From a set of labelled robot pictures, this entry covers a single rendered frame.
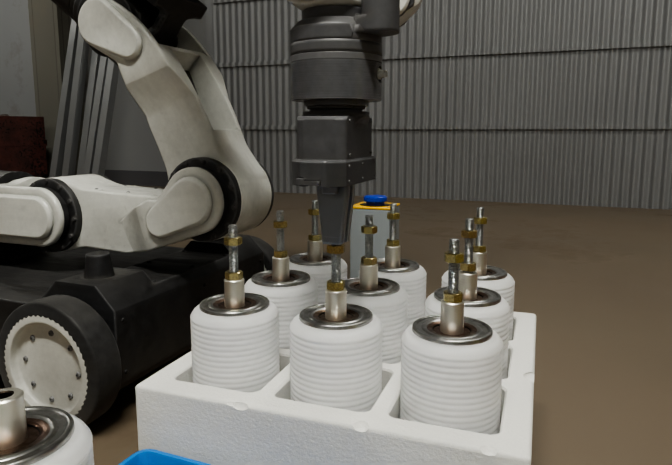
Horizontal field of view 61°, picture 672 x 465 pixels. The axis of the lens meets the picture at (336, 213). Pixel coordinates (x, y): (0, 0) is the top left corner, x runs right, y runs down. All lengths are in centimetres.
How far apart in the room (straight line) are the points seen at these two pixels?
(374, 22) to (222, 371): 37
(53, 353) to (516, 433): 66
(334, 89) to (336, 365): 26
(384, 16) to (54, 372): 70
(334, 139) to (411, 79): 328
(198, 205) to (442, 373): 54
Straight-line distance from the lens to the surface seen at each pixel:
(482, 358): 53
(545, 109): 366
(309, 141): 53
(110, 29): 106
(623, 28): 371
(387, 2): 52
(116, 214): 111
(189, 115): 100
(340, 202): 55
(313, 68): 53
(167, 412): 64
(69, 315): 89
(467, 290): 66
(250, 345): 61
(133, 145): 491
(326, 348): 55
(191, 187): 94
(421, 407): 55
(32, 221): 120
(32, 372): 99
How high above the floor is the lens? 44
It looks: 8 degrees down
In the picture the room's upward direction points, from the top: straight up
